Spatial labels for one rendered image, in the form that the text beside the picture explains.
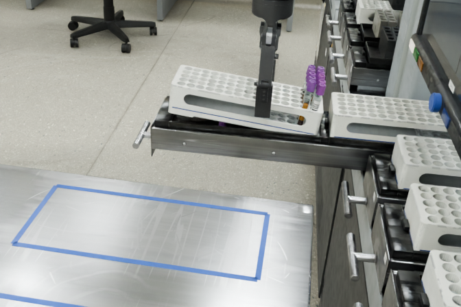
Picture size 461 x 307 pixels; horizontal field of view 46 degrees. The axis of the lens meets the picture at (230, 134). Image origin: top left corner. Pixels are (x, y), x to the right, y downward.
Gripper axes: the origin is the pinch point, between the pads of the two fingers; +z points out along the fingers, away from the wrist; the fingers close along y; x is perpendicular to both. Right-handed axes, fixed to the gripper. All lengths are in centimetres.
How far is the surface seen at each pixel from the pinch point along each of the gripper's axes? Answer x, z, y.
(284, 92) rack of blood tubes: 3.8, -0.5, -0.7
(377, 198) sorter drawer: 20.8, 6.4, 22.1
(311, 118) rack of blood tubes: 9.3, 1.7, 5.1
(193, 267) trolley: -6.4, 4.8, 44.7
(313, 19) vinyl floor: 24, 87, -320
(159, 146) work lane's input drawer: -20.0, 10.3, 6.7
